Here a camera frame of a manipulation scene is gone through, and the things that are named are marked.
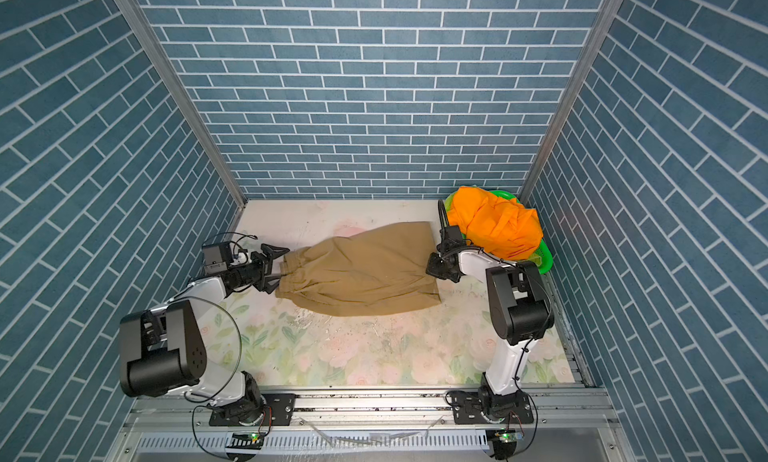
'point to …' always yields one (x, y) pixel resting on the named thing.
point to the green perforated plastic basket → (542, 257)
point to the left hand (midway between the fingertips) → (286, 259)
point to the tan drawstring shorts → (375, 269)
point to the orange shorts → (494, 224)
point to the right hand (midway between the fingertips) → (429, 266)
